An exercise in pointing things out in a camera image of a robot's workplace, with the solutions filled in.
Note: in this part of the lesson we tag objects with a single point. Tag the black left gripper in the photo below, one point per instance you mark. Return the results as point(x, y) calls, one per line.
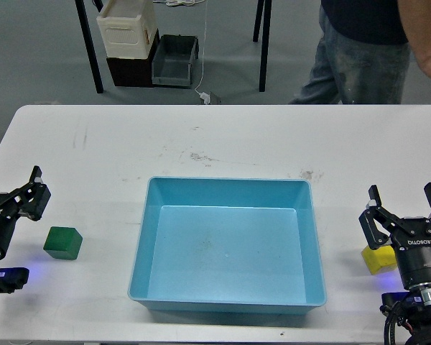
point(28, 201)

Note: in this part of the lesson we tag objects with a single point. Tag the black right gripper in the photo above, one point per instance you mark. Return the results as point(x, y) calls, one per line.
point(410, 238)

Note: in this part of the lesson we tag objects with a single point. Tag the yellow wooden block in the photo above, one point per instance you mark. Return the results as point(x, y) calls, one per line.
point(380, 260)

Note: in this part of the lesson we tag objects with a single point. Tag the green wooden block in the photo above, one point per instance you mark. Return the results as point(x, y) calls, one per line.
point(63, 243)

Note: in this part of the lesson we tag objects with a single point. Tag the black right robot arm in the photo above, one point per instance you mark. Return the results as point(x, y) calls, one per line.
point(410, 309)

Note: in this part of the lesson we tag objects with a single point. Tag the person's forearm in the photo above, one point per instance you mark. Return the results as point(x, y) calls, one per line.
point(416, 21)

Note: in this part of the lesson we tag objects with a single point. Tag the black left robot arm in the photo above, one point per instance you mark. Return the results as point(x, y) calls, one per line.
point(14, 278)

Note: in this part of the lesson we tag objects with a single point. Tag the black table leg left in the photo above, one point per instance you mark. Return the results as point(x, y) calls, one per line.
point(87, 38)

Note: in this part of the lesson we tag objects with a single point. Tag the black table leg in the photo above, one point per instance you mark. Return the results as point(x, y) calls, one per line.
point(87, 38)
point(262, 24)

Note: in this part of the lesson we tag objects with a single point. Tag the dark brown crate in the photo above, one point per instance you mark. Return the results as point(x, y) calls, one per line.
point(133, 72)

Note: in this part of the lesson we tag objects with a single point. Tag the person in jeans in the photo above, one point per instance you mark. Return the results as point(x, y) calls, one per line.
point(362, 56)

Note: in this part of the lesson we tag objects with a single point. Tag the light blue plastic bin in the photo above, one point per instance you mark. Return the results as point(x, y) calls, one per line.
point(228, 245)

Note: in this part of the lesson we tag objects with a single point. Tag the grey plastic bin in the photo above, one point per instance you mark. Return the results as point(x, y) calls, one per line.
point(174, 59)

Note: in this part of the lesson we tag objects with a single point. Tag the cream plastic crate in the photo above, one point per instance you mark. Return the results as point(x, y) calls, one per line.
point(127, 28)

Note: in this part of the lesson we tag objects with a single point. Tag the white power adapter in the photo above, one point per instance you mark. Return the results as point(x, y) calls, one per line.
point(204, 98)

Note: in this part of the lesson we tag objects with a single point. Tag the black table leg right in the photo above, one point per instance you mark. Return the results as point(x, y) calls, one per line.
point(262, 24)

